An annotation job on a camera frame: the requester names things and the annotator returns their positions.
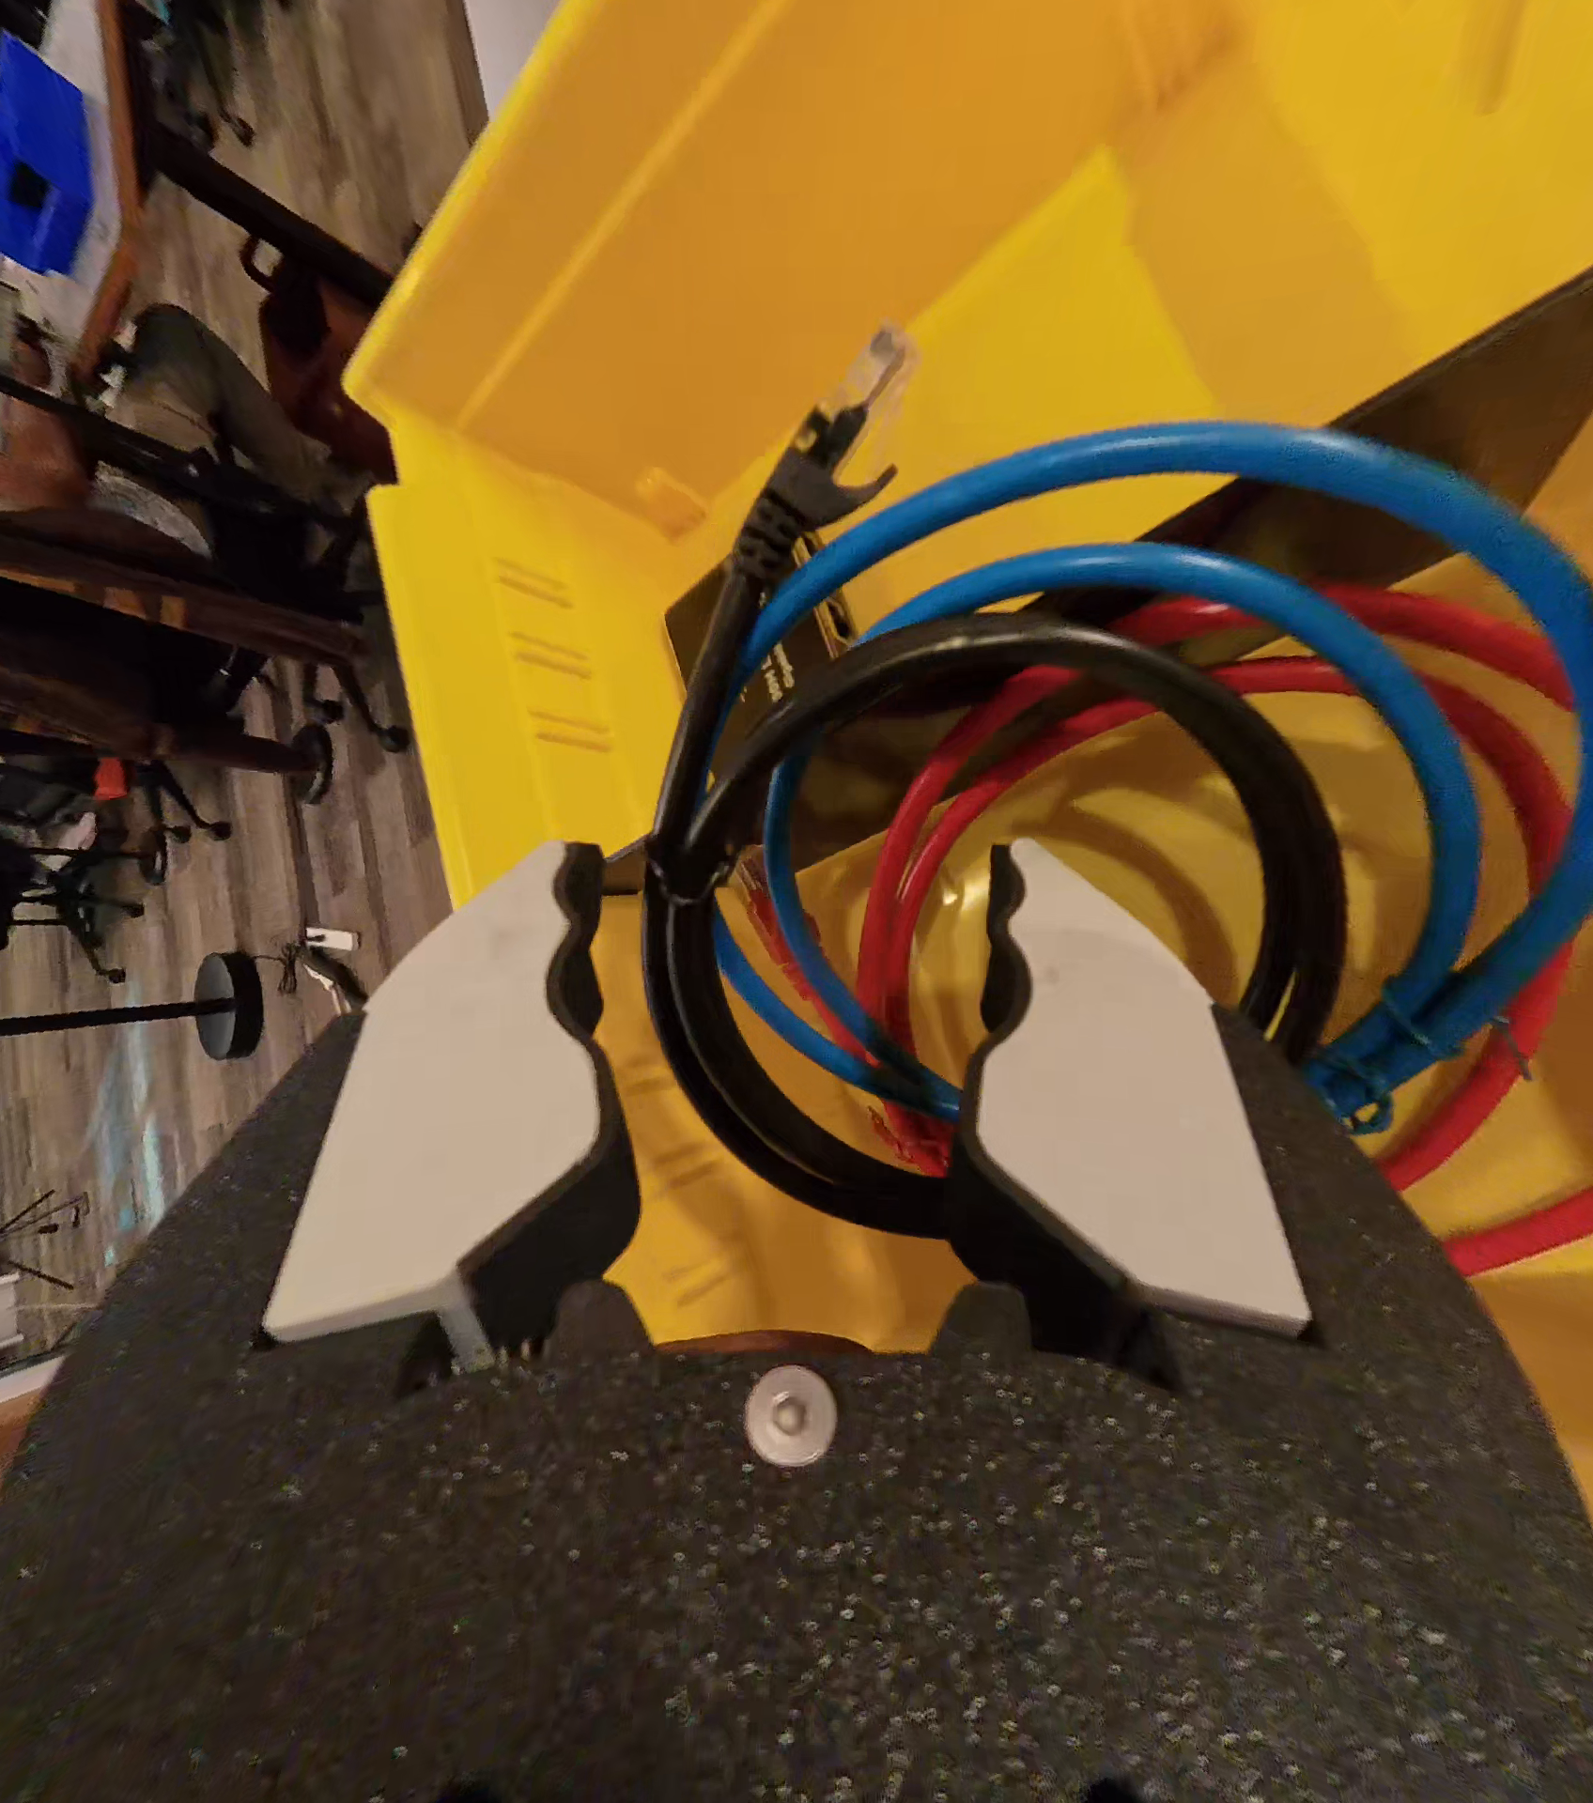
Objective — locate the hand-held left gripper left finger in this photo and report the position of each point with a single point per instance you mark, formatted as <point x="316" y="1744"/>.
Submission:
<point x="446" y="1128"/>

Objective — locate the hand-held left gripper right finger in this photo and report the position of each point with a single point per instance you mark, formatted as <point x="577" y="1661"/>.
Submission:
<point x="1135" y="1128"/>

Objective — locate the yellow plastic bin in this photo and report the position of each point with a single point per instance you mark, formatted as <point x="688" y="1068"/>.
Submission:
<point x="741" y="198"/>

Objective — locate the black disc lamp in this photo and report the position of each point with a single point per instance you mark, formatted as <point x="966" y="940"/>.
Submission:
<point x="233" y="1002"/>

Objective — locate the black divider panel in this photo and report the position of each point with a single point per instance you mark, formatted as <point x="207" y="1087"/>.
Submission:
<point x="1558" y="367"/>

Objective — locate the small blue bin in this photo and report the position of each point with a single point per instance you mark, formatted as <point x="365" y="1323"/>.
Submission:
<point x="51" y="157"/>

